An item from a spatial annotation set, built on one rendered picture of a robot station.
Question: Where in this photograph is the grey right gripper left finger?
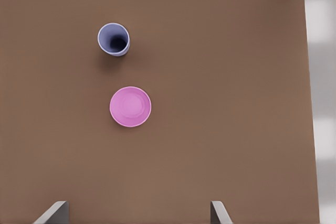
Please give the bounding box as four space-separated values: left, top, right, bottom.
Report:
33 200 69 224

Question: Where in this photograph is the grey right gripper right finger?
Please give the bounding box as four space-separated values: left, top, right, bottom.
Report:
210 200 234 224

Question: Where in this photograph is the pink bowl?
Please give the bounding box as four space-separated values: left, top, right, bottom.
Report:
109 86 152 128

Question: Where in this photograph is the blue cup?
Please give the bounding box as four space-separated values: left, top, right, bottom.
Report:
97 23 131 57

